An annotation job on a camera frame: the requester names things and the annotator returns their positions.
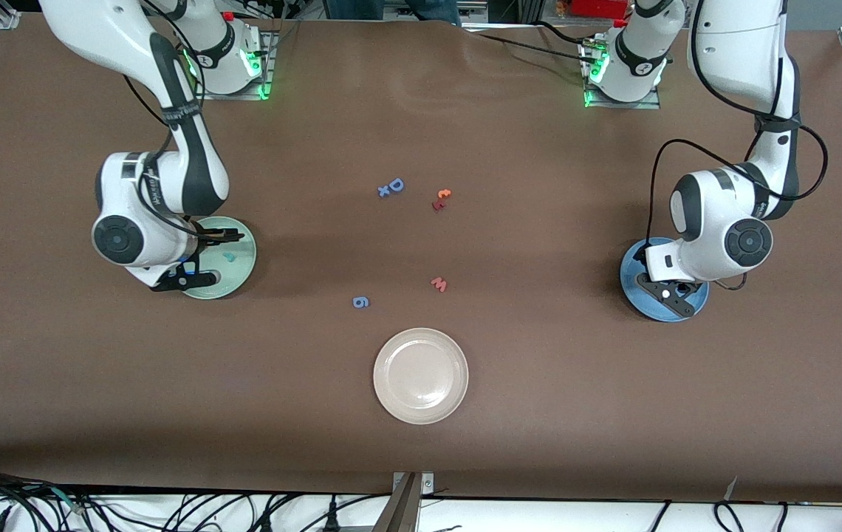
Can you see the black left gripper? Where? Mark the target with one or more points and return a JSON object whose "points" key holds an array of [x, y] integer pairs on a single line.
{"points": [[683, 287]]}

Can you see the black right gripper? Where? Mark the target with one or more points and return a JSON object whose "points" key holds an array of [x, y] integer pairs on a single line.
{"points": [[208, 237]]}

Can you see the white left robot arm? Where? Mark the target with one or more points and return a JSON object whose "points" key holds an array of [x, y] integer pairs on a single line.
{"points": [[738, 37]]}

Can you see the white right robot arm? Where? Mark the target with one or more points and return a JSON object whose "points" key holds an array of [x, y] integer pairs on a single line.
{"points": [[96, 29]]}

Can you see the blue plate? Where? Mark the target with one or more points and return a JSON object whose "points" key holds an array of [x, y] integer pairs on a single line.
{"points": [[698, 307]]}

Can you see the pale green plate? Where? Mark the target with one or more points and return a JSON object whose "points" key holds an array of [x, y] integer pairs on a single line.
{"points": [[240, 273]]}

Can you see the table cover sheet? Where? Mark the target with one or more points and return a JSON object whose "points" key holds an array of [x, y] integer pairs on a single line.
{"points": [[576, 406]]}

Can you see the blue foam letter g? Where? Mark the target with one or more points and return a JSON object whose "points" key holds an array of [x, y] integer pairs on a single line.
{"points": [[360, 302]]}

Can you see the white paper tag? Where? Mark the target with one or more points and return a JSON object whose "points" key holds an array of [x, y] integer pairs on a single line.
{"points": [[731, 489]]}

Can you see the blue foam letter D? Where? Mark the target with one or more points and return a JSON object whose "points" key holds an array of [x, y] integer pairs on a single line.
{"points": [[402, 184]]}

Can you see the red foam letter w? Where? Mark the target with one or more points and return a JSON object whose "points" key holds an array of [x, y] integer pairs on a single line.
{"points": [[439, 285]]}

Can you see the dark red foam letter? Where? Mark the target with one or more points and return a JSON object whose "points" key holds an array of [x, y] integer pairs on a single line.
{"points": [[438, 205]]}

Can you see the beige plate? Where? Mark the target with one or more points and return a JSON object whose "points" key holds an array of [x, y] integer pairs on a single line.
{"points": [[421, 377]]}

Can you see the red box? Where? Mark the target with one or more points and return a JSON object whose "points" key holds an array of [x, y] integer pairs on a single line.
{"points": [[598, 7]]}

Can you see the person in blue jeans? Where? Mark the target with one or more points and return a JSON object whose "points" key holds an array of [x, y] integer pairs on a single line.
{"points": [[391, 9]]}

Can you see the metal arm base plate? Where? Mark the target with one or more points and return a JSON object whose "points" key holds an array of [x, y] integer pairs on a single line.
{"points": [[650, 104], [244, 95]]}

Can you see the metal post with bracket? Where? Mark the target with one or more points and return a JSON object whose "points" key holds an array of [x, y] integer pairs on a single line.
{"points": [[402, 510]]}

